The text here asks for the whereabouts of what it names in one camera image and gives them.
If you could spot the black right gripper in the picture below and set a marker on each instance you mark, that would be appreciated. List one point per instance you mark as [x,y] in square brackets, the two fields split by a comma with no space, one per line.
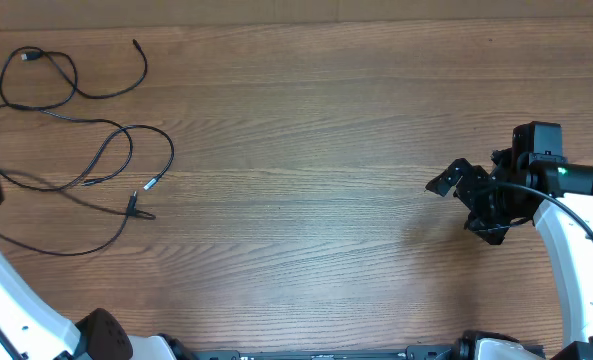
[469,182]

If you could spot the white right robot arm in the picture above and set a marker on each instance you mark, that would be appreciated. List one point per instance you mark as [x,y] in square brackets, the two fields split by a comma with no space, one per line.
[533,182]

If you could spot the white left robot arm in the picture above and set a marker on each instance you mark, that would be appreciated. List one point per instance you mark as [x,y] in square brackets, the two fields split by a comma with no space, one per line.
[31,329]

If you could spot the cardboard back wall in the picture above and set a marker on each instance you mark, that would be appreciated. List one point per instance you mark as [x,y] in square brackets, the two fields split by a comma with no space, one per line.
[88,14]

